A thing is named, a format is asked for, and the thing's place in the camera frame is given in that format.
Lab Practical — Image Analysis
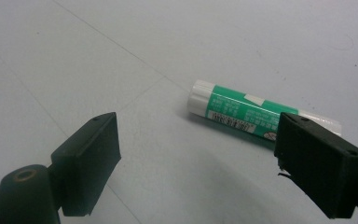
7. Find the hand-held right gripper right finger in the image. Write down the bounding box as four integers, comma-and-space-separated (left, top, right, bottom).
273, 112, 358, 220

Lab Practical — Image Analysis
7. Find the green and white glue stick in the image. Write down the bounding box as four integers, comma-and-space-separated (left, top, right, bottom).
186, 79, 343, 143

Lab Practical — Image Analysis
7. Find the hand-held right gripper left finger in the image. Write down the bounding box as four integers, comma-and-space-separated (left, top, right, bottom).
49, 111, 122, 217

